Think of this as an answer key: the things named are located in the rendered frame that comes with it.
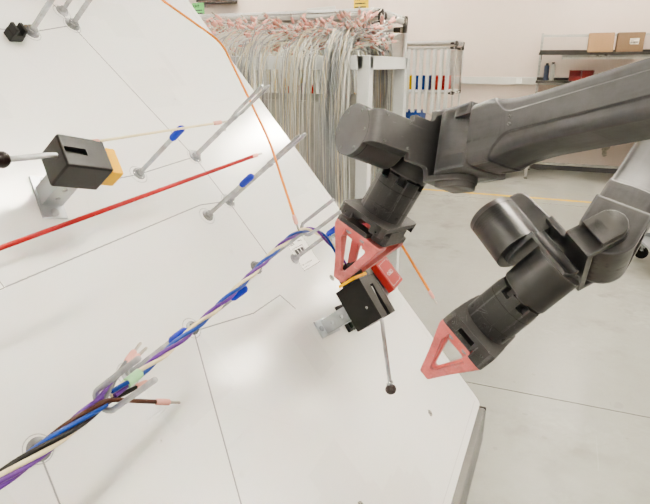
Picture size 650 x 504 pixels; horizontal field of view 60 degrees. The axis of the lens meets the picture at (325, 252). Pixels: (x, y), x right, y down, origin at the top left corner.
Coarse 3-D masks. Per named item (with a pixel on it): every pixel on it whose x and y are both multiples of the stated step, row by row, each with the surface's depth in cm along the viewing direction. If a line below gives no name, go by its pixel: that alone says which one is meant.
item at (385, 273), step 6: (384, 258) 90; (378, 264) 88; (384, 264) 89; (390, 264) 91; (372, 270) 88; (378, 270) 87; (384, 270) 88; (390, 270) 90; (378, 276) 87; (384, 276) 87; (390, 276) 88; (396, 276) 90; (384, 282) 87; (390, 282) 87; (396, 282) 89; (390, 288) 87
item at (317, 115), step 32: (224, 32) 144; (256, 32) 135; (288, 32) 137; (320, 32) 134; (352, 32) 126; (256, 64) 134; (288, 64) 130; (320, 64) 128; (352, 64) 126; (384, 64) 134; (288, 96) 170; (320, 96) 166; (352, 96) 162; (384, 96) 161; (288, 128) 133; (320, 128) 133; (320, 160) 133; (352, 160) 168; (352, 192) 171
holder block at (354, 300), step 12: (372, 276) 72; (348, 288) 70; (360, 288) 69; (348, 300) 70; (360, 300) 69; (372, 300) 68; (384, 300) 71; (348, 312) 70; (360, 312) 69; (372, 312) 68; (384, 312) 69; (360, 324) 69; (372, 324) 72
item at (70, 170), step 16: (48, 144) 48; (64, 144) 47; (80, 144) 49; (96, 144) 50; (0, 160) 44; (16, 160) 45; (48, 160) 48; (64, 160) 47; (80, 160) 48; (96, 160) 49; (32, 176) 52; (48, 176) 48; (64, 176) 48; (80, 176) 49; (96, 176) 50; (48, 192) 50; (64, 192) 51; (48, 208) 52; (64, 208) 53
